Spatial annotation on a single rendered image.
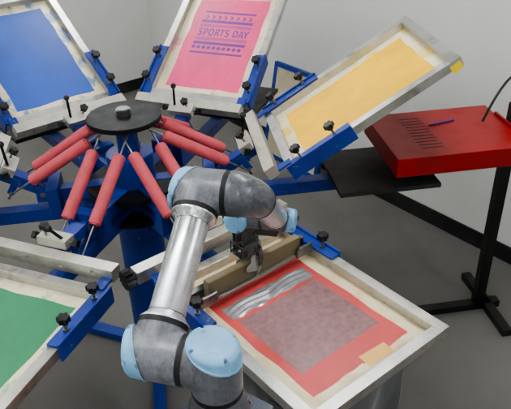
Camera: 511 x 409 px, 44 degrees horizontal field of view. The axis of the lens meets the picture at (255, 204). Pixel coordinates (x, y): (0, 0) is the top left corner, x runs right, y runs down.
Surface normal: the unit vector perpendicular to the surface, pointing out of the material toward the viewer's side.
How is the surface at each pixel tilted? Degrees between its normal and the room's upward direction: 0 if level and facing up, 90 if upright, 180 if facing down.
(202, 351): 8
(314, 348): 0
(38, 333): 0
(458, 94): 90
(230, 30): 32
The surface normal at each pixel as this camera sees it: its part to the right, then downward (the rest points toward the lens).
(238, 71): -0.22, -0.45
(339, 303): -0.03, -0.85
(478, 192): -0.78, 0.35
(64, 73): 0.31, -0.51
